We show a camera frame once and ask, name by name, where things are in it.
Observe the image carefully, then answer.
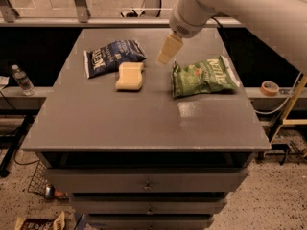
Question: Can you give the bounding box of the blue chip bag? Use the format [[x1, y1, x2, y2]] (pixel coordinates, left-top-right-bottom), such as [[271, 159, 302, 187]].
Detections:
[[83, 40, 147, 79]]

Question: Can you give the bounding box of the clear water bottle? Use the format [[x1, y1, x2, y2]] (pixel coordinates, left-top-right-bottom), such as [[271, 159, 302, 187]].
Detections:
[[12, 64, 35, 96]]

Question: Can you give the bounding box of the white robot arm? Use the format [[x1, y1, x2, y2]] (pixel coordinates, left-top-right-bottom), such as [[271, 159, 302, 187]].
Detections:
[[157, 0, 307, 74]]

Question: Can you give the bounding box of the metal railing frame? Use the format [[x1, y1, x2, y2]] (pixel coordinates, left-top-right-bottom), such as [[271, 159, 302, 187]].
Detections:
[[0, 0, 244, 29]]

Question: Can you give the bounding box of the brown snack bag on floor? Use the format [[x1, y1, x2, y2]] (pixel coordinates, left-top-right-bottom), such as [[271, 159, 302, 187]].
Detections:
[[14, 212, 65, 230]]

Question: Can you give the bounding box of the yellow sponge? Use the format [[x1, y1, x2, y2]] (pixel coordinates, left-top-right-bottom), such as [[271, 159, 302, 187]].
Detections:
[[115, 62, 144, 91]]

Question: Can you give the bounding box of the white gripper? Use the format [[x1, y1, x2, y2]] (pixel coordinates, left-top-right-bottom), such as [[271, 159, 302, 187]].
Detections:
[[157, 4, 211, 64]]

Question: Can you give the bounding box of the wire basket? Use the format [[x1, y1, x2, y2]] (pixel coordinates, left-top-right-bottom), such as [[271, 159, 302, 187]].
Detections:
[[28, 162, 48, 196]]

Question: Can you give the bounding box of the roll of tape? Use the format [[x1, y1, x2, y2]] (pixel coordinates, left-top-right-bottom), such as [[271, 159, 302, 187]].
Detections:
[[260, 81, 279, 96]]

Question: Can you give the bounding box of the black cable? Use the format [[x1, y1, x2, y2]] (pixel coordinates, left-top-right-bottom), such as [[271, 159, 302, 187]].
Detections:
[[212, 16, 237, 65]]

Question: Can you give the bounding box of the green Kettle chip bag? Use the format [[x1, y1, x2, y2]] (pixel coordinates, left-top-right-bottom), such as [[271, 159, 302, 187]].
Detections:
[[171, 56, 240, 98]]

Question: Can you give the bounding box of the grey drawer cabinet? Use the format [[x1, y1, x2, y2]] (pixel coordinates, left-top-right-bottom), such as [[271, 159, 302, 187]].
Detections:
[[22, 28, 270, 230]]

